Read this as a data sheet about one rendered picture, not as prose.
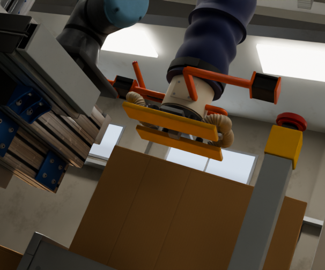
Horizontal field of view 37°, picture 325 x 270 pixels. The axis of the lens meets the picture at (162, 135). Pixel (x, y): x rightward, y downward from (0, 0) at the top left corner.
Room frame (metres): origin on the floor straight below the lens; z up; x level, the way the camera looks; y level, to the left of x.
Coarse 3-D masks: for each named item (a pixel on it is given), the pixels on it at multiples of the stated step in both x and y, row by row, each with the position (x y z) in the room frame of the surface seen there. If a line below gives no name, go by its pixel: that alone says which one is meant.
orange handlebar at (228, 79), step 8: (184, 72) 1.40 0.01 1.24; (192, 72) 1.38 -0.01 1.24; (200, 72) 1.37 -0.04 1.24; (208, 72) 1.36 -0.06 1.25; (216, 72) 1.35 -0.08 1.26; (112, 80) 1.73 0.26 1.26; (192, 80) 1.45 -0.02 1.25; (216, 80) 1.36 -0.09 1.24; (224, 80) 1.34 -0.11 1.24; (232, 80) 1.33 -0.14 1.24; (240, 80) 1.32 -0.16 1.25; (248, 80) 1.31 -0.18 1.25; (136, 88) 1.69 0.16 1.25; (144, 88) 1.68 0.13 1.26; (192, 88) 1.49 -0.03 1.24; (144, 96) 1.72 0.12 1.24; (160, 96) 1.66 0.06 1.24; (192, 96) 1.54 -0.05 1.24; (208, 104) 1.60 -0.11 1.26; (208, 112) 1.63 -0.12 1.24; (216, 112) 1.59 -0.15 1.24; (224, 112) 1.58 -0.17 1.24
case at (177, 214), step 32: (128, 160) 1.44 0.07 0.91; (160, 160) 1.41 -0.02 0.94; (96, 192) 1.46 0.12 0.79; (128, 192) 1.43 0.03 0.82; (160, 192) 1.40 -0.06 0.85; (192, 192) 1.37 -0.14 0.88; (224, 192) 1.34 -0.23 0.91; (96, 224) 1.44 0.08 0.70; (128, 224) 1.41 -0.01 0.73; (160, 224) 1.38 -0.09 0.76; (192, 224) 1.36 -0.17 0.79; (224, 224) 1.33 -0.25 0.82; (288, 224) 1.27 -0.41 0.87; (96, 256) 1.43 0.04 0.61; (128, 256) 1.40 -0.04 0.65; (160, 256) 1.37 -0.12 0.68; (192, 256) 1.35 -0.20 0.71; (224, 256) 1.32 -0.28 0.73; (288, 256) 1.27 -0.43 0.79
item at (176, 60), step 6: (174, 60) 1.60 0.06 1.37; (180, 60) 1.57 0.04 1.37; (186, 60) 1.55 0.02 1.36; (192, 60) 1.54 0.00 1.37; (198, 60) 1.53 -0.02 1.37; (174, 66) 1.59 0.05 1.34; (180, 66) 1.57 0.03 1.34; (186, 66) 1.56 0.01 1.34; (192, 66) 1.55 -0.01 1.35; (198, 66) 1.54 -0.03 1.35; (204, 66) 1.54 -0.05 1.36; (210, 66) 1.54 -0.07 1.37; (222, 84) 1.59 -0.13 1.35; (222, 90) 1.62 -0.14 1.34
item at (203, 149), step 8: (136, 128) 1.75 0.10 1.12; (144, 128) 1.74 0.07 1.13; (144, 136) 1.80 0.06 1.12; (152, 136) 1.76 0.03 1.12; (160, 136) 1.72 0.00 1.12; (168, 136) 1.71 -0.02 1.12; (168, 144) 1.77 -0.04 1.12; (176, 144) 1.74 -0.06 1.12; (184, 144) 1.70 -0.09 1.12; (192, 144) 1.67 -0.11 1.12; (200, 144) 1.66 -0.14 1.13; (208, 144) 1.67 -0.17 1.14; (192, 152) 1.76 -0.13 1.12; (200, 152) 1.72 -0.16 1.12; (208, 152) 1.68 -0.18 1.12; (216, 152) 1.65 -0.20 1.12
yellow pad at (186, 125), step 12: (132, 108) 1.56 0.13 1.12; (144, 108) 1.54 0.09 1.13; (156, 108) 1.57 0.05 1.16; (144, 120) 1.62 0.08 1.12; (156, 120) 1.58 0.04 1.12; (168, 120) 1.53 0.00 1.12; (180, 120) 1.50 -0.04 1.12; (192, 120) 1.49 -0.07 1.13; (192, 132) 1.55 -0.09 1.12; (204, 132) 1.51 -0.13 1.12; (216, 132) 1.49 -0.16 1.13
